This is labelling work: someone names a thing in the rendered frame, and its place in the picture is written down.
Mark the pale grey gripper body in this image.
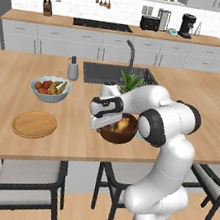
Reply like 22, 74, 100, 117
87, 108, 124, 136

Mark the chicken drumstick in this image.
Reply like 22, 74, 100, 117
115, 116, 132, 135

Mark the brown wooden bowl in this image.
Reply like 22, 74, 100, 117
97, 109, 141, 148

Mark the pale blue fruit bowl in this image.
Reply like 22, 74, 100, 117
28, 72, 75, 107

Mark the pale blue plate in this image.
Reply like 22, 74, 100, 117
133, 129, 147, 142

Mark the green potted plant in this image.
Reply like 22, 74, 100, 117
116, 68, 147, 98

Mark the dark grey sink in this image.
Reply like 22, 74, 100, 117
79, 57, 162, 96

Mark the black chair grey seat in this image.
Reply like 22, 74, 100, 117
176, 159, 220, 220
0, 149, 73, 220
88, 154, 174, 220

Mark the grey soap dispenser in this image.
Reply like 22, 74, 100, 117
65, 55, 82, 82

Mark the dark grey tap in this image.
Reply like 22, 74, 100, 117
121, 39, 139, 75

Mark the round wooden plate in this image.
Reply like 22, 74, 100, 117
10, 106, 61, 143

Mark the grey base cupboards run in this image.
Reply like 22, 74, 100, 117
0, 10, 220, 87

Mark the black hob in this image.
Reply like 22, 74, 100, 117
72, 15, 134, 36

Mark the black toaster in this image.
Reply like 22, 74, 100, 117
139, 14, 162, 34

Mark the small teal box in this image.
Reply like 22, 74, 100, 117
166, 26, 180, 38

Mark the silver kettle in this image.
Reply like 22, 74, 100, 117
155, 8, 173, 34

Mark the black coffee machine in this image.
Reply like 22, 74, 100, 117
177, 13, 199, 41

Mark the wooden knife block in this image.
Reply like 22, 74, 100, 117
40, 0, 55, 18

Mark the clear glass bottle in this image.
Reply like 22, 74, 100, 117
193, 20, 204, 38

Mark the grey double wall socket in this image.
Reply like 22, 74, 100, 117
141, 4, 155, 17

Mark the white wall shelf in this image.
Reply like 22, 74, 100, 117
140, 0, 187, 8

